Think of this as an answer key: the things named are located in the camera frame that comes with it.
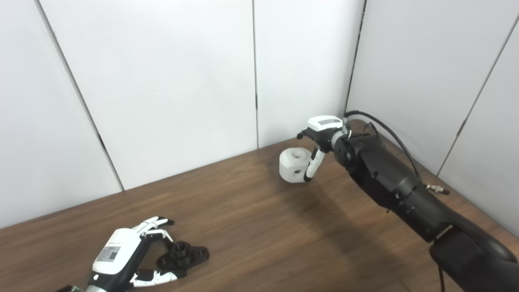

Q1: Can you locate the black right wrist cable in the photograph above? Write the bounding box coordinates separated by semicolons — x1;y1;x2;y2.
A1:
343;110;451;196

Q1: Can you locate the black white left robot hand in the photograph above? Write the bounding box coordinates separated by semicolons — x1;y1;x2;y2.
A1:
87;216;187;290

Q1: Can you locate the black flanged holder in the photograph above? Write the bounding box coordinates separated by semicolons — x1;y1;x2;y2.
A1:
157;240;210;270

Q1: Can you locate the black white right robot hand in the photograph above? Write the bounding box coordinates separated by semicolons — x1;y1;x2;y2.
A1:
297;116;345;182

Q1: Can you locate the round white plastic piece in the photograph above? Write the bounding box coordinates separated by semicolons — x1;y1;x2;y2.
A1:
279;148;315;184

